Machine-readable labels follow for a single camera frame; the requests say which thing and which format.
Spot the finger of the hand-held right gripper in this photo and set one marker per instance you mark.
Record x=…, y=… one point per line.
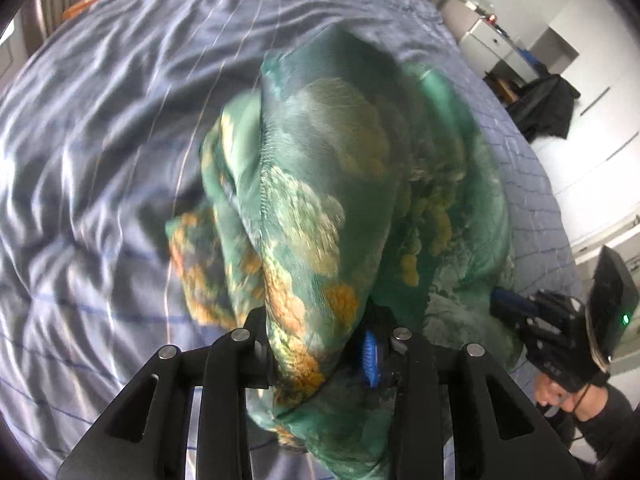
x=520, y=305

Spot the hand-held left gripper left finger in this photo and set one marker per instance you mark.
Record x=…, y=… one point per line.
x=252, y=342

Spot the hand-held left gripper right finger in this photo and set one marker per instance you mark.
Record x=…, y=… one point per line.
x=370, y=360

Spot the green floral garment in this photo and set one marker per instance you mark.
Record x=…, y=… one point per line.
x=350, y=200

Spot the person's right forearm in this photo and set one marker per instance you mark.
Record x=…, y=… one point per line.
x=600, y=425

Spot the person's right hand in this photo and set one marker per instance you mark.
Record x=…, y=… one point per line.
x=547, y=391

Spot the white wardrobe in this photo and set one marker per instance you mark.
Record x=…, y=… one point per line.
x=595, y=125

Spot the black jacket on chair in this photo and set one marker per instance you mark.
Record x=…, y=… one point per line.
x=542, y=105

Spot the blue-grey striped bed blanket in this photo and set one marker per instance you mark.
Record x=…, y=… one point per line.
x=110, y=160

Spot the white drawer cabinet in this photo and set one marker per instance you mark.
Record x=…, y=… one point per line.
x=492, y=42

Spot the wooden nightstand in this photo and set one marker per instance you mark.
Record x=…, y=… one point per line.
x=80, y=7

